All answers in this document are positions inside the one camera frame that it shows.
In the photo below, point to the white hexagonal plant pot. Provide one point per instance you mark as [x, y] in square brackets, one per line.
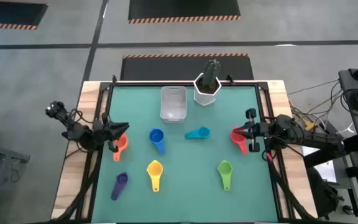
[204, 98]

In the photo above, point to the black bag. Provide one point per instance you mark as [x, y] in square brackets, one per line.
[322, 193]

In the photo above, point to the green measuring cup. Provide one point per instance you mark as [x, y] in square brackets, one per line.
[225, 169]

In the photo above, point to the red measuring cup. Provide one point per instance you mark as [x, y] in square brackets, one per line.
[241, 145]

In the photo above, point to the yellow measuring cup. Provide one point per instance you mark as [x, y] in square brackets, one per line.
[154, 169]

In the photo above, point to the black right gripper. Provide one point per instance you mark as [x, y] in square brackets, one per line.
[259, 130]

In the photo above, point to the black table frame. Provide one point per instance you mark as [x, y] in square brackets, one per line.
[182, 84]

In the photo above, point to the blue measuring cup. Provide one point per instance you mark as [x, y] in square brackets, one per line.
[156, 136]

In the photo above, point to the teal measuring cup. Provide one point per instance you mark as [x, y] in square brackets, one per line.
[203, 132]

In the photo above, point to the clear plastic container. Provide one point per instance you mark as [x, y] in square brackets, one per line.
[173, 105]

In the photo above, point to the green cactus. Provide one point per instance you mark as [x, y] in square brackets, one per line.
[210, 73]

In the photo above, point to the black striped-edge floor mat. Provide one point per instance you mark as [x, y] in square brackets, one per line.
[182, 9]
[166, 68]
[8, 12]

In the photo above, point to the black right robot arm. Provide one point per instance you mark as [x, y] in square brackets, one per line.
[309, 137]

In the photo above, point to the white paper sheet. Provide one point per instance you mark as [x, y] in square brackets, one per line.
[325, 171]

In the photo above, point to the purple measuring cup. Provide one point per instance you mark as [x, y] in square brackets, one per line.
[122, 179]

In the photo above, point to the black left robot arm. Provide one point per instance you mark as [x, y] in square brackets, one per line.
[73, 132]

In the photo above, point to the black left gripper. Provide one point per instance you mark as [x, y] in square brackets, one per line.
[102, 133]

